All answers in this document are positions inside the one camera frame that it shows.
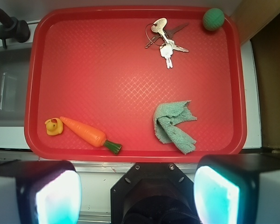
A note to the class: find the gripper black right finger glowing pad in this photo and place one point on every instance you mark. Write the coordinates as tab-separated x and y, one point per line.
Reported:
238	189

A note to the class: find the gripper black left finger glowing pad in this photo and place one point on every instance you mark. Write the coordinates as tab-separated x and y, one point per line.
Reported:
39	192

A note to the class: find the green foam ball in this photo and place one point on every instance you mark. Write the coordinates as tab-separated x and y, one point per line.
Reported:
213	19

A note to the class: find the yellow rubber duck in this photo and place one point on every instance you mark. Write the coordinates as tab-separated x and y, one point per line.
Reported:
54	126

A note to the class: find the orange toy carrot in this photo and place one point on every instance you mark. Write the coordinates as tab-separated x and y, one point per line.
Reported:
91	135

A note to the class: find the teal knitted cloth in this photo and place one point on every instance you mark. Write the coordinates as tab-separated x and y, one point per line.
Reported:
166	118

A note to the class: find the grey sink basin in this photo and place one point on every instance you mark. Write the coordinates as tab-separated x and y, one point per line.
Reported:
14	68

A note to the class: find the red plastic tray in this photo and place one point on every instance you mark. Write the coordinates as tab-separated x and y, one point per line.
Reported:
95	65

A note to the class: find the grey sink faucet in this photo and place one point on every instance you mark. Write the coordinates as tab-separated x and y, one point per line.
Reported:
12	28

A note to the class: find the brown cardboard panel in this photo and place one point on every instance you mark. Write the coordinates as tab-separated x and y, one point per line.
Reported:
258	22

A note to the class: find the silver key bunch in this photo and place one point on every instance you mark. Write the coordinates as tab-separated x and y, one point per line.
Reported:
167	48

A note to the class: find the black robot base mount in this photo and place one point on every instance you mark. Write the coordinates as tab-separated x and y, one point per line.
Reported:
153	193

